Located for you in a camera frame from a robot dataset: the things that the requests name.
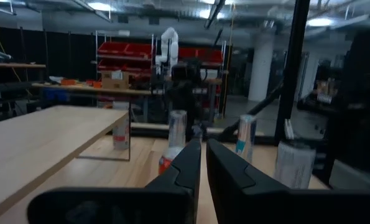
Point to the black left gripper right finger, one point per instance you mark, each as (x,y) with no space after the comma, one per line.
(250,199)

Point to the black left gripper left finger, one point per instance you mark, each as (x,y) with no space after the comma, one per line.
(172,199)

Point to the Celsius can pink band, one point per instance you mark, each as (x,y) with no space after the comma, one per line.
(295,165)

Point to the blue silver Red Bull can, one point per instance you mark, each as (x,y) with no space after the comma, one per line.
(177,127)
(246,133)

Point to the Celsius Peach Vibe can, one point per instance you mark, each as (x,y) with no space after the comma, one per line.
(121,137)

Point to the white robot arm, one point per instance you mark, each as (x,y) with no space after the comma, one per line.
(169,46)

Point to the wooden shelf black metal legs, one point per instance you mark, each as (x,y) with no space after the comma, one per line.
(48,133)

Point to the cardboard box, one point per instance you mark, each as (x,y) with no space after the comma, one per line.
(114,82)

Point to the white pillar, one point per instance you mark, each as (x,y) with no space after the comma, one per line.
(260,68)

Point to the wooden workbench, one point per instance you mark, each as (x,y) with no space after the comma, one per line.
(88,88)

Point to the red bin storage rack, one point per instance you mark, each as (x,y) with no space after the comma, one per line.
(203,55)
(122,49)

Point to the blue storage bins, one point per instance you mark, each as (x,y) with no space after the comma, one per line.
(55,93)

